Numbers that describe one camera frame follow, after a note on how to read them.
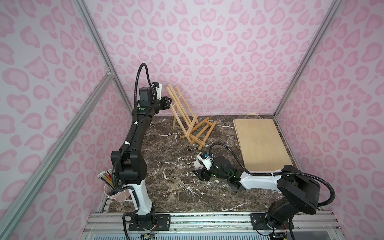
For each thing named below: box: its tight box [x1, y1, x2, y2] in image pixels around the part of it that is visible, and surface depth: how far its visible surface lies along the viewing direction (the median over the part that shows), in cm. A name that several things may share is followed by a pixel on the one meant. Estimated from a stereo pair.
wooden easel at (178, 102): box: [166, 84, 199, 144], surface depth 97 cm
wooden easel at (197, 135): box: [181, 114, 217, 151], surface depth 112 cm
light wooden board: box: [233, 119, 293, 173], surface depth 103 cm
